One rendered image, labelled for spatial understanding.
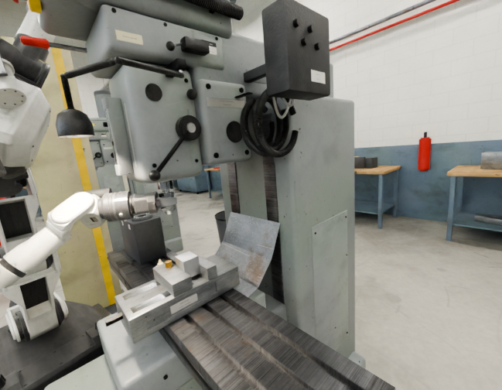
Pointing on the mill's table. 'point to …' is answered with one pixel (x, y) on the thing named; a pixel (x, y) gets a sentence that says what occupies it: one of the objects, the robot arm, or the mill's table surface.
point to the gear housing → (145, 42)
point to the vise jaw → (172, 279)
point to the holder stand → (143, 237)
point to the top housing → (63, 11)
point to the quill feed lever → (191, 128)
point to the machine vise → (202, 289)
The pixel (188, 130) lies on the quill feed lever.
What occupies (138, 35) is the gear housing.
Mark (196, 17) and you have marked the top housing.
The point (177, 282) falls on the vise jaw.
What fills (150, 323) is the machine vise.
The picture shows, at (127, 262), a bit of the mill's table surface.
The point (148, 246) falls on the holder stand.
